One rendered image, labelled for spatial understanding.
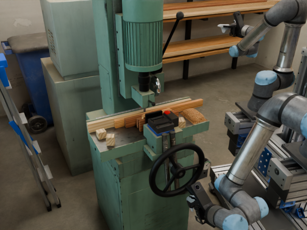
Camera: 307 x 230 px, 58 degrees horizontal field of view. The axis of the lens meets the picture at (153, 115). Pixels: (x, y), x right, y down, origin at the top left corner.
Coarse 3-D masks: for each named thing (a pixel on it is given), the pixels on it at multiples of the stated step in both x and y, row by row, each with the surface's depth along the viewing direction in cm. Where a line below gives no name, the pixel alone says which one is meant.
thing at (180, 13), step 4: (180, 12) 119; (176, 16) 120; (180, 16) 119; (176, 20) 122; (176, 24) 124; (172, 32) 128; (168, 40) 133; (168, 44) 135; (164, 48) 138; (160, 68) 150; (152, 72) 152; (156, 72) 151; (160, 72) 152
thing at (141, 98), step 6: (138, 84) 145; (132, 90) 143; (138, 90) 139; (150, 90) 139; (132, 96) 145; (138, 96) 138; (144, 96) 134; (150, 96) 136; (138, 102) 139; (144, 102) 136
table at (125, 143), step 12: (108, 132) 136; (120, 132) 136; (132, 132) 136; (192, 132) 144; (96, 144) 127; (120, 144) 127; (132, 144) 129; (144, 144) 132; (108, 156) 125; (120, 156) 128; (156, 156) 126
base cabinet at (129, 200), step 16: (96, 160) 176; (192, 160) 154; (96, 176) 189; (112, 176) 145; (128, 176) 137; (144, 176) 142; (160, 176) 147; (96, 192) 207; (112, 192) 154; (128, 192) 141; (144, 192) 147; (112, 208) 165; (128, 208) 147; (144, 208) 152; (160, 208) 159; (176, 208) 166; (112, 224) 176; (128, 224) 152; (144, 224) 159; (160, 224) 165; (176, 224) 173
